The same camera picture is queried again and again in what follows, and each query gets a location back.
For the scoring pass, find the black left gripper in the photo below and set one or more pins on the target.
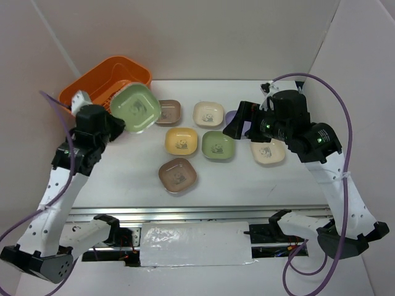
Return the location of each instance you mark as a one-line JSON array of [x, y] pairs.
[[118, 126]]

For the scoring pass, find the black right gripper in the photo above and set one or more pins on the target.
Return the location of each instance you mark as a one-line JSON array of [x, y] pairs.
[[247, 111]]

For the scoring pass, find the green panda plate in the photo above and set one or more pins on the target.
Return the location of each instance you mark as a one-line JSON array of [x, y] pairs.
[[136, 105], [217, 146]]

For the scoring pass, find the yellow panda plate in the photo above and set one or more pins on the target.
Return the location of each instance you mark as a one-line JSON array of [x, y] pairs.
[[181, 141]]

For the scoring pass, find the brown panda plate front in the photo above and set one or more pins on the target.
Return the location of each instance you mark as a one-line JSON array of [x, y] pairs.
[[177, 175]]

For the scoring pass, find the brown panda plate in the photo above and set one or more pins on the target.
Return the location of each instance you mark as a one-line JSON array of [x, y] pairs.
[[177, 175], [170, 112]]

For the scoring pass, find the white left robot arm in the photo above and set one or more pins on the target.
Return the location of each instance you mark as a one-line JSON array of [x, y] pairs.
[[44, 251]]

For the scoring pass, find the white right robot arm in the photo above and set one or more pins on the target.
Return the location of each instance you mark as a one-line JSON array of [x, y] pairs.
[[348, 233]]

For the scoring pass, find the orange plastic bin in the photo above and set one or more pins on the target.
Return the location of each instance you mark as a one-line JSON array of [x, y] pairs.
[[107, 78]]

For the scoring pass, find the purple plate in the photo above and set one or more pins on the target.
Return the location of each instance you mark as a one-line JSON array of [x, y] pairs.
[[230, 116]]

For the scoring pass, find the cream panda plate back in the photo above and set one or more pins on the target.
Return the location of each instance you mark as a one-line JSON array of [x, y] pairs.
[[208, 114]]

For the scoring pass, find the cream panda plate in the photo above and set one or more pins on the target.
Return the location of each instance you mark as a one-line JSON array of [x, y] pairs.
[[268, 153], [208, 114]]

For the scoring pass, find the cream panda plate right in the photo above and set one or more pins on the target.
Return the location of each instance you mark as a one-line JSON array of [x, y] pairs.
[[268, 153]]

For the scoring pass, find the brown panda plate back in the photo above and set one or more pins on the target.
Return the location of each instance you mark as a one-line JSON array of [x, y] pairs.
[[170, 112]]

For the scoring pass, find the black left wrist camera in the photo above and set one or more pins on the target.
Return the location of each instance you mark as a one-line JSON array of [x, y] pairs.
[[91, 117]]

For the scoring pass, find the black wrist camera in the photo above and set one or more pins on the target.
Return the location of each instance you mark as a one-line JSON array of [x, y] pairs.
[[290, 105], [91, 117]]

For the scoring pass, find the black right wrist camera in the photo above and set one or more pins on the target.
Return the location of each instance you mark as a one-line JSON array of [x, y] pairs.
[[290, 105]]

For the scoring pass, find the aluminium rail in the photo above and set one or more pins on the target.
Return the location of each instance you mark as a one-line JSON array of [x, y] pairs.
[[183, 214]]

